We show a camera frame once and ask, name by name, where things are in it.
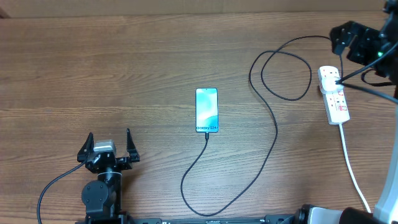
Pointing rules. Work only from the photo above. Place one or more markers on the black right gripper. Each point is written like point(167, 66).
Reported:
point(361, 42)

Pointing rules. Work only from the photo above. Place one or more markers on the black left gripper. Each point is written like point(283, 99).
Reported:
point(134, 155)

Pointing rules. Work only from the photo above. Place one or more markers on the Samsung Galaxy smartphone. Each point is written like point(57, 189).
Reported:
point(206, 110)

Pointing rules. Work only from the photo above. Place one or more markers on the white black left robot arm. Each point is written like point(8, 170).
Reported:
point(103, 197)

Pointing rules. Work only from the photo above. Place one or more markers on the white charger plug adapter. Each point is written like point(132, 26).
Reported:
point(329, 85)

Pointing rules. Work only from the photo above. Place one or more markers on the white power strip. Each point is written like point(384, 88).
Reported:
point(335, 103)

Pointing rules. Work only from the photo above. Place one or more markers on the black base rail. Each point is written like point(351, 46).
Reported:
point(268, 219)

